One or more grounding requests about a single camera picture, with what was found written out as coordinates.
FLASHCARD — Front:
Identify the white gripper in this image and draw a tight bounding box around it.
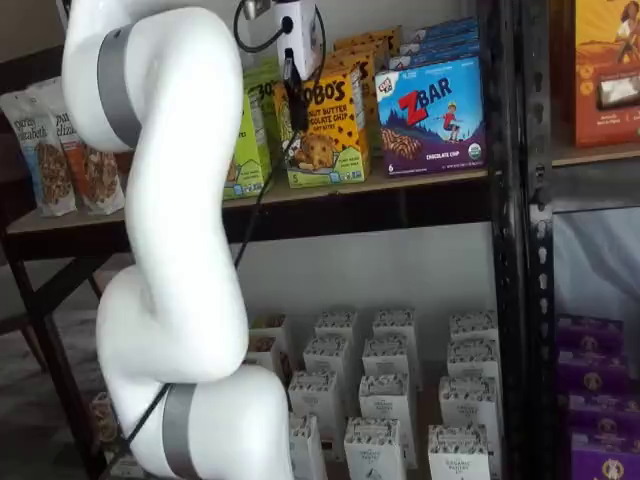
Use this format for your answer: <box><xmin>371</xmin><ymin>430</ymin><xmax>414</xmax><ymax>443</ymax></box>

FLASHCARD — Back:
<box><xmin>272</xmin><ymin>0</ymin><xmax>326</xmax><ymax>132</ymax></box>

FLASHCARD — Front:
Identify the orange Bobo's peanut butter box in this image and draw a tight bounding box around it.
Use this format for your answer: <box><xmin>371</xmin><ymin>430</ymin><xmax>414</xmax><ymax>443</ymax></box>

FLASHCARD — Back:
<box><xmin>273</xmin><ymin>67</ymin><xmax>372</xmax><ymax>189</ymax></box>
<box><xmin>319</xmin><ymin>52</ymin><xmax>377</xmax><ymax>151</ymax></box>
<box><xmin>333</xmin><ymin>25</ymin><xmax>404</xmax><ymax>57</ymax></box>
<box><xmin>324</xmin><ymin>42</ymin><xmax>390</xmax><ymax>76</ymax></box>

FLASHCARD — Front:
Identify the green Bobo's apple pie box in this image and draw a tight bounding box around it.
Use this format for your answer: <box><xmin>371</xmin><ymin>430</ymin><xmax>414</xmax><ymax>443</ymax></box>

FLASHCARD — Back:
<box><xmin>243</xmin><ymin>55</ymin><xmax>284</xmax><ymax>84</ymax></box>
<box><xmin>242</xmin><ymin>74</ymin><xmax>287</xmax><ymax>166</ymax></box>
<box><xmin>222</xmin><ymin>92</ymin><xmax>275</xmax><ymax>201</ymax></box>

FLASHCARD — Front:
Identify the wooden shelf board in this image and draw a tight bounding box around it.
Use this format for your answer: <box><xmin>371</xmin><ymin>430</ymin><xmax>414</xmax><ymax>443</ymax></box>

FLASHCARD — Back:
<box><xmin>409</xmin><ymin>369</ymin><xmax>444</xmax><ymax>469</ymax></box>
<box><xmin>551</xmin><ymin>142</ymin><xmax>640</xmax><ymax>169</ymax></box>
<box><xmin>7</xmin><ymin>168</ymin><xmax>501</xmax><ymax>236</ymax></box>

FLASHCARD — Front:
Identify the blue purple Zbar box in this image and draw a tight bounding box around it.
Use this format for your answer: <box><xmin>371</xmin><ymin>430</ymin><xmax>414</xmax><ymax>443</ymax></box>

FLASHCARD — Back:
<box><xmin>388</xmin><ymin>42</ymin><xmax>482</xmax><ymax>71</ymax></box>
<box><xmin>412</xmin><ymin>17</ymin><xmax>480</xmax><ymax>44</ymax></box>
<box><xmin>399</xmin><ymin>30</ymin><xmax>481</xmax><ymax>56</ymax></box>
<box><xmin>374</xmin><ymin>55</ymin><xmax>487</xmax><ymax>177</ymax></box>

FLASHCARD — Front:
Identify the white organic pantry box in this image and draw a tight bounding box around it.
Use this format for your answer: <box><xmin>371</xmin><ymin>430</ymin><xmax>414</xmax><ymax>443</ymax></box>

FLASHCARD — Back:
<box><xmin>445</xmin><ymin>339</ymin><xmax>501</xmax><ymax>382</ymax></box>
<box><xmin>357</xmin><ymin>373</ymin><xmax>417</xmax><ymax>437</ymax></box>
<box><xmin>448</xmin><ymin>310</ymin><xmax>499</xmax><ymax>347</ymax></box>
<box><xmin>302</xmin><ymin>335</ymin><xmax>352</xmax><ymax>382</ymax></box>
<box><xmin>343</xmin><ymin>417</ymin><xmax>408</xmax><ymax>480</ymax></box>
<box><xmin>372</xmin><ymin>308</ymin><xmax>419</xmax><ymax>347</ymax></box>
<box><xmin>427</xmin><ymin>423</ymin><xmax>494</xmax><ymax>480</ymax></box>
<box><xmin>288</xmin><ymin>413</ymin><xmax>327</xmax><ymax>480</ymax></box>
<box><xmin>287</xmin><ymin>370</ymin><xmax>342</xmax><ymax>446</ymax></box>
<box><xmin>314</xmin><ymin>310</ymin><xmax>359</xmax><ymax>347</ymax></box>
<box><xmin>438</xmin><ymin>375</ymin><xmax>501</xmax><ymax>432</ymax></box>
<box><xmin>361</xmin><ymin>337</ymin><xmax>412</xmax><ymax>382</ymax></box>

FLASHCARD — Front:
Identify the white box yellow top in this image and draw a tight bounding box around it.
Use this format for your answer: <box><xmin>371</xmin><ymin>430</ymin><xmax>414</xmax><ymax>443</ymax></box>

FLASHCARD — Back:
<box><xmin>248</xmin><ymin>313</ymin><xmax>289</xmax><ymax>354</ymax></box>
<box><xmin>243</xmin><ymin>335</ymin><xmax>282</xmax><ymax>374</ymax></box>

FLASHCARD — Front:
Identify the black metal shelf rack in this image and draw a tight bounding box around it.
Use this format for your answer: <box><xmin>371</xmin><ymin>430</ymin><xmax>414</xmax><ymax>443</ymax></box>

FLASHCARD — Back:
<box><xmin>522</xmin><ymin>0</ymin><xmax>640</xmax><ymax>480</ymax></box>
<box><xmin>0</xmin><ymin>0</ymin><xmax>529</xmax><ymax>480</ymax></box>

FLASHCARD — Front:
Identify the large orange illustrated box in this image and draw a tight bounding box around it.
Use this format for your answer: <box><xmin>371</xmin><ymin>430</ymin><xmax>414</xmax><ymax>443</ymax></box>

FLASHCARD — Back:
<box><xmin>573</xmin><ymin>0</ymin><xmax>640</xmax><ymax>149</ymax></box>

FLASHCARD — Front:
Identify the purple snack box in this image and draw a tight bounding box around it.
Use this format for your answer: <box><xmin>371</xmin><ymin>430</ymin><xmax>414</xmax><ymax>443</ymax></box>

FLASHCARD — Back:
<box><xmin>569</xmin><ymin>432</ymin><xmax>640</xmax><ymax>480</ymax></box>
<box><xmin>567</xmin><ymin>392</ymin><xmax>640</xmax><ymax>441</ymax></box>
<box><xmin>556</xmin><ymin>313</ymin><xmax>626</xmax><ymax>355</ymax></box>
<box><xmin>556</xmin><ymin>349</ymin><xmax>630</xmax><ymax>397</ymax></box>

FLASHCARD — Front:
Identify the orange Purely Elizabeth granola bag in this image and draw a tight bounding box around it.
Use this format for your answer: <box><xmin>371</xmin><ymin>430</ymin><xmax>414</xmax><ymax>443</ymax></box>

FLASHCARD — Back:
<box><xmin>27</xmin><ymin>77</ymin><xmax>126</xmax><ymax>216</ymax></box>

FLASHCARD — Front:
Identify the brown snack pouch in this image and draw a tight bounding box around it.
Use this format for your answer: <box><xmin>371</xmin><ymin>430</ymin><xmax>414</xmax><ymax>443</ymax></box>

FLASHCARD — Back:
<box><xmin>89</xmin><ymin>392</ymin><xmax>121</xmax><ymax>446</ymax></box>

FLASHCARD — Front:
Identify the black cable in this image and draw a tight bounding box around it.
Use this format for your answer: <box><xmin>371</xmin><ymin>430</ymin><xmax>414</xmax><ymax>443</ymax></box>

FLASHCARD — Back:
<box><xmin>124</xmin><ymin>0</ymin><xmax>329</xmax><ymax>446</ymax></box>

